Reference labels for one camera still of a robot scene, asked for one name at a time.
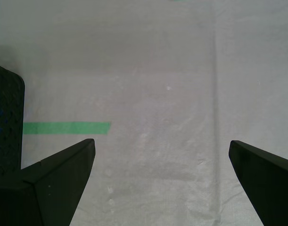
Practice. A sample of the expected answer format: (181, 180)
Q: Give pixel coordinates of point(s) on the long green tape strip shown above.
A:
(66, 128)

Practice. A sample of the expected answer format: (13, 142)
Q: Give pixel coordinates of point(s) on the black perforated plastic basket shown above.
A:
(9, 117)

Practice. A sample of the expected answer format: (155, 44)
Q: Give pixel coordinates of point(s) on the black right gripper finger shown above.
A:
(51, 188)
(271, 188)

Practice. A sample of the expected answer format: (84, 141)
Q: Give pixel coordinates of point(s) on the white woven table cover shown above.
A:
(158, 70)

